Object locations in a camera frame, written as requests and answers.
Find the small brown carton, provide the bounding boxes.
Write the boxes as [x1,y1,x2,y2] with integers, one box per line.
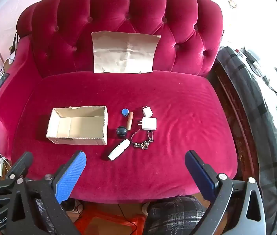
[3,59,15,72]

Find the white cylindrical tube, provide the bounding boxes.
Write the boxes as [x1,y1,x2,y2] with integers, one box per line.
[108,139,131,161]

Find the brown lipstick tube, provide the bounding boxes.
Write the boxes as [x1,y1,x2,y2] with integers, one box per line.
[127,111,134,130]

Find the large white charger plug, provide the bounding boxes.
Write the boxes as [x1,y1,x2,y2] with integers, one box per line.
[138,117,158,131]

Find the plaid trouser leg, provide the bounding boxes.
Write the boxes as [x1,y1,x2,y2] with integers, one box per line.
[34,198,56,235]
[143,196,217,235]

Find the red plastic stool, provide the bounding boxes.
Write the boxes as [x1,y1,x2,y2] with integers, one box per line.
[75,202,146,235]

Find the dark plaid blanket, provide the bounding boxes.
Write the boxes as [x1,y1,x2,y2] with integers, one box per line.
[217,46,277,235]

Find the dark glossy ball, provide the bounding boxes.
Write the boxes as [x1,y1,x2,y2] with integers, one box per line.
[116,126,128,137]

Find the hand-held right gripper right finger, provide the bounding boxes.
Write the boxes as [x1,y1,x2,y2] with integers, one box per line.
[185,150,266,235]

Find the black power adapter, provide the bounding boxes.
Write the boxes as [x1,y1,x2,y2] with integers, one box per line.
[13,32,20,52]

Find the metal chain keychain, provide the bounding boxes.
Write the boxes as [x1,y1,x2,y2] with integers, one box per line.
[130,130,154,150]

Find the creased brown paper sheet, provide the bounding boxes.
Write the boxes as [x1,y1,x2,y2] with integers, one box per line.
[91,31,162,74]

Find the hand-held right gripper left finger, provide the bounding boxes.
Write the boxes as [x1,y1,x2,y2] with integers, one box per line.
[5,150,87,235]

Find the cardboard box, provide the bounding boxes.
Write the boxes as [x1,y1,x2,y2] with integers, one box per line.
[46,106,108,145]

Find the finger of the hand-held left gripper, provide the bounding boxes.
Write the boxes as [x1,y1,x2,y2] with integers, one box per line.
[0,152,34,197]

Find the red velvet tufted sofa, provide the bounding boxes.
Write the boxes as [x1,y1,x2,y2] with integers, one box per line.
[0,0,239,205]

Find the thin black cable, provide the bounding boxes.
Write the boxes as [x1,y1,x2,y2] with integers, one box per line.
[118,204,139,235]

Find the small white charger plug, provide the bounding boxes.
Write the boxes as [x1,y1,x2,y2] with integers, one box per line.
[142,106,154,117]

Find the dark wooden bed frame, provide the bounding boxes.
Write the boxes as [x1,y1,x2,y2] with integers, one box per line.
[207,57,260,194]

